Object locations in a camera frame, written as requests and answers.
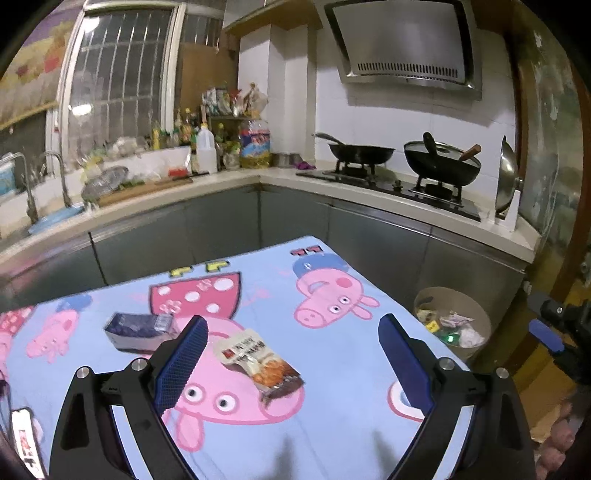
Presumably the steel wok lid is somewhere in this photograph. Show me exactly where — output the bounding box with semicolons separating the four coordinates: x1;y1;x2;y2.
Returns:
495;136;523;218

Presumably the Peppa Pig blue tablecloth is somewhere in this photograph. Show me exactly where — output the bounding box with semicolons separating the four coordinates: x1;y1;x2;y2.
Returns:
1;237;450;479

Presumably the round glass pot lid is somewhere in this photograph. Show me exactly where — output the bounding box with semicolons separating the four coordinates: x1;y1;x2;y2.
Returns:
81;166;128;203

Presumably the navy white milk carton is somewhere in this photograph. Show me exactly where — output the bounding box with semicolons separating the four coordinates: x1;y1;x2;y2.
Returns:
103;312;179;353

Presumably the white plastic jug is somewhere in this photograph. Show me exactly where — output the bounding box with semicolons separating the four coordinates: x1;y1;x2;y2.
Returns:
197;123;217;174

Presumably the cooking oil bottle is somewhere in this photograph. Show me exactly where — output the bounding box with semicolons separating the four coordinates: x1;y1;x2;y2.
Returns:
239;119;270;169

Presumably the black frying pan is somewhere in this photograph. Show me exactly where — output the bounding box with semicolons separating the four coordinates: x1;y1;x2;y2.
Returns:
313;132;394;165

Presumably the gas stove top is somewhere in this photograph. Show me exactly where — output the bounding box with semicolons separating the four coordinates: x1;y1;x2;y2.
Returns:
297;166;481;222

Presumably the black wok with lid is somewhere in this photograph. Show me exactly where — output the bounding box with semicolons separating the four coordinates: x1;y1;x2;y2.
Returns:
404;140;482;187

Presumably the window with bars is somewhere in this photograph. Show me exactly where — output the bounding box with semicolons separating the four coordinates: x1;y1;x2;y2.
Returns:
58;1;186;157

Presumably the white round trash bin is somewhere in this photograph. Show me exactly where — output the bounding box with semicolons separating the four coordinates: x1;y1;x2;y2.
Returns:
414;287;492;362

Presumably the range hood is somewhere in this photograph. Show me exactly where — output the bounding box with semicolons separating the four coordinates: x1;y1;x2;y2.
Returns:
315;0;482;100

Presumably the person's right hand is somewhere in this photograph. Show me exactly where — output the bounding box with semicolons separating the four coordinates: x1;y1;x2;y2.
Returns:
536;400;582;480

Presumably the chrome sink faucet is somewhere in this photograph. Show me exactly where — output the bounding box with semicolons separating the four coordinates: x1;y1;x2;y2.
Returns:
0;149;75;226

